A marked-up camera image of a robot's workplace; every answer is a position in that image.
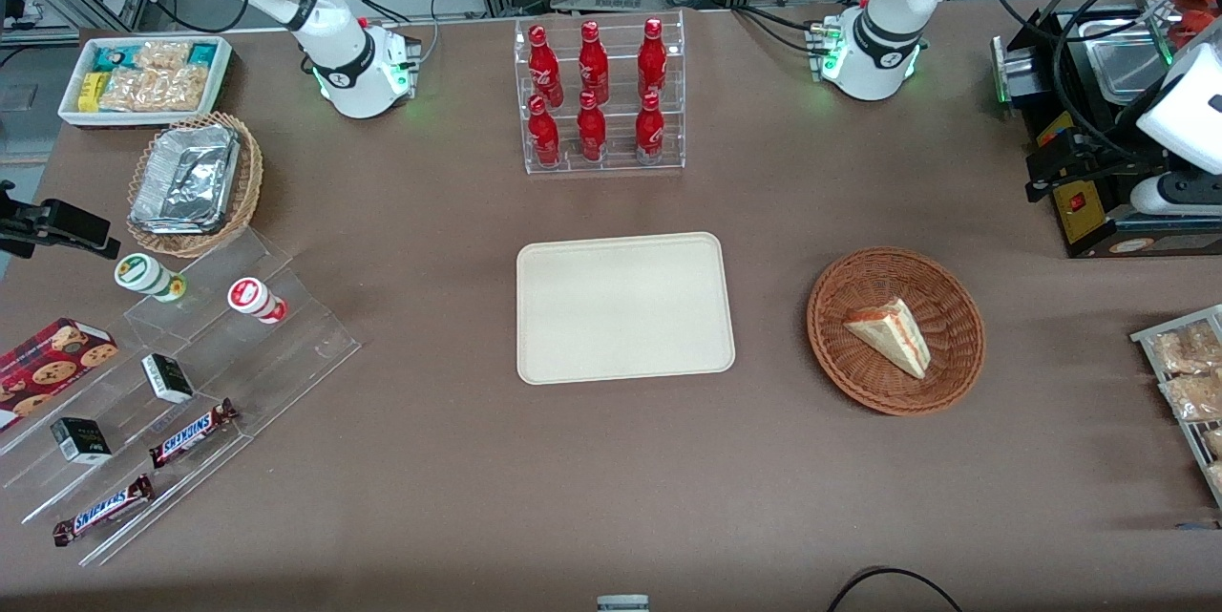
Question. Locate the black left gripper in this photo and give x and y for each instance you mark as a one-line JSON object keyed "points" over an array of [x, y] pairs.
{"points": [[1098, 151]]}

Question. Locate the triangular sandwich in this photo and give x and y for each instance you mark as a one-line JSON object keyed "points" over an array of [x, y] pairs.
{"points": [[893, 330]]}

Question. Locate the tray of packaged snacks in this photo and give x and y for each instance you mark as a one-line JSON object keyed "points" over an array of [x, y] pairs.
{"points": [[1150, 337]]}

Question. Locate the round brown wicker basket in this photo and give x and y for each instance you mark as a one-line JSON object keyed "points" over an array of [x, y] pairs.
{"points": [[859, 373]]}

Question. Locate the beige plastic tray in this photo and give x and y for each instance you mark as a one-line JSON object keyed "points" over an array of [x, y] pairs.
{"points": [[625, 306]]}

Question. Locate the oval light wicker basket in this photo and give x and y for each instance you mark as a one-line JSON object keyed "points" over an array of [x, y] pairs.
{"points": [[246, 192]]}

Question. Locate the black food warmer machine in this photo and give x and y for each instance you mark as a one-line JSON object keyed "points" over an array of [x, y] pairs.
{"points": [[1098, 230]]}

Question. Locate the steel warmer pan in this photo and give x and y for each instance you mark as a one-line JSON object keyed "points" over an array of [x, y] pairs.
{"points": [[1127, 58]]}

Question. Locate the clear bag of fried snack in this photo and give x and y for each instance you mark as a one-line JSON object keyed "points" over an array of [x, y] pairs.
{"points": [[1214, 442], [1189, 348], [1193, 395]]}

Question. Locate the clear acrylic bottle rack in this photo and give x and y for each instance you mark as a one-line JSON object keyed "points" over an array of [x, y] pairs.
{"points": [[668, 87]]}

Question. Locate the red soda bottle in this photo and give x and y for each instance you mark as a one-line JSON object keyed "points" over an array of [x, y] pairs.
{"points": [[649, 130], [543, 135], [652, 58], [591, 130], [543, 68], [593, 63]]}

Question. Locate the small grey device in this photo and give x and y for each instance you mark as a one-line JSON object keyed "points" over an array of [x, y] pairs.
{"points": [[622, 603]]}

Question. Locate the clear acrylic stepped stand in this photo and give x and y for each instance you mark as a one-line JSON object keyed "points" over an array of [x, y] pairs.
{"points": [[286, 354]]}

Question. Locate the red lid snack cup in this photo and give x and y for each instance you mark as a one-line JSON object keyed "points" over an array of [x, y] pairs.
{"points": [[253, 297]]}

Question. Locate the white rectangular snack bin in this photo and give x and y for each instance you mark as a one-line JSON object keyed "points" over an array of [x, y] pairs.
{"points": [[221, 77]]}

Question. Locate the teal snack packet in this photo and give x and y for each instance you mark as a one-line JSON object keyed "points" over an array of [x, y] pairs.
{"points": [[202, 53], [112, 56]]}

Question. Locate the silver foil container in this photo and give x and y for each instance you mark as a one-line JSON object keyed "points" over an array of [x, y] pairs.
{"points": [[186, 178]]}

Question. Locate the clear bag of crackers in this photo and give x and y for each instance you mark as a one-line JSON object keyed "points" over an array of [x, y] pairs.
{"points": [[158, 89], [162, 53]]}

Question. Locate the snickers chocolate bar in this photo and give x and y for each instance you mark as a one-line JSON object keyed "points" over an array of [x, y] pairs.
{"points": [[102, 510], [191, 433]]}

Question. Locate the small dark green box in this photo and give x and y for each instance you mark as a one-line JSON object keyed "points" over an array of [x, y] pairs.
{"points": [[80, 440], [167, 377]]}

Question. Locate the green lid snack cup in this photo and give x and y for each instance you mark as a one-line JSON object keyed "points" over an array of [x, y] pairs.
{"points": [[145, 275]]}

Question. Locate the yellow snack packet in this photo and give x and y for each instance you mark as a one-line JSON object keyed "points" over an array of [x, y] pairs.
{"points": [[91, 92]]}

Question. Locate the red cookie box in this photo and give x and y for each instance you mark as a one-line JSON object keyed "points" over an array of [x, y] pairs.
{"points": [[48, 364]]}

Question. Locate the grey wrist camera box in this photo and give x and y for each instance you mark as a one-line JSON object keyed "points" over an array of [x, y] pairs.
{"points": [[1179, 195]]}

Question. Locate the black clamp mount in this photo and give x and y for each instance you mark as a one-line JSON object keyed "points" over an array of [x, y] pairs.
{"points": [[57, 222]]}

